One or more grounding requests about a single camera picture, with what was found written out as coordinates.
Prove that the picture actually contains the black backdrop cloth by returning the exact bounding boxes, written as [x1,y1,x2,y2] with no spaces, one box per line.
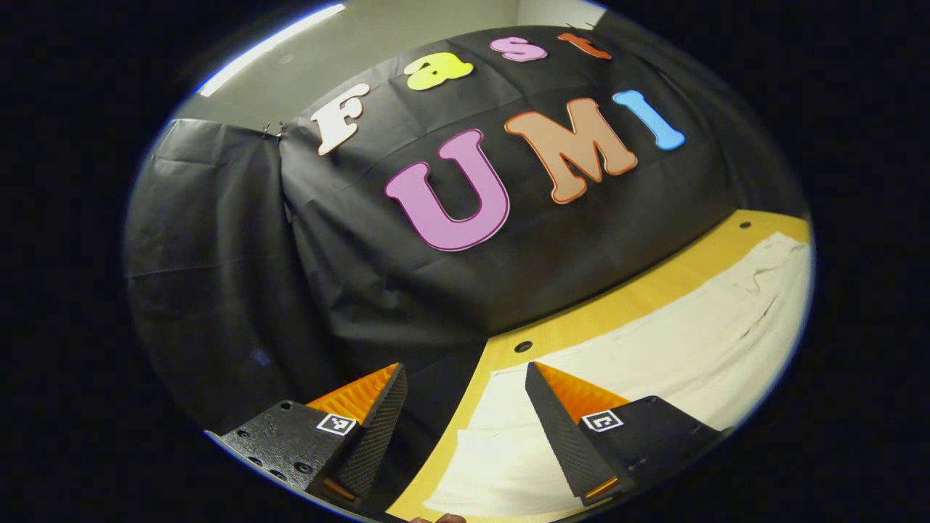
[124,22,807,521]

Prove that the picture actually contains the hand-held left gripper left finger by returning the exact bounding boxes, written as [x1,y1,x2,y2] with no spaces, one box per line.
[207,363,409,509]

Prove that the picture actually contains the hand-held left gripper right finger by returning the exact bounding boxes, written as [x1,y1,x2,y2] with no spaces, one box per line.
[525,361,724,507]

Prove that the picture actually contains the white jeans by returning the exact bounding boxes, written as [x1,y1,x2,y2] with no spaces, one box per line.
[423,232,813,518]

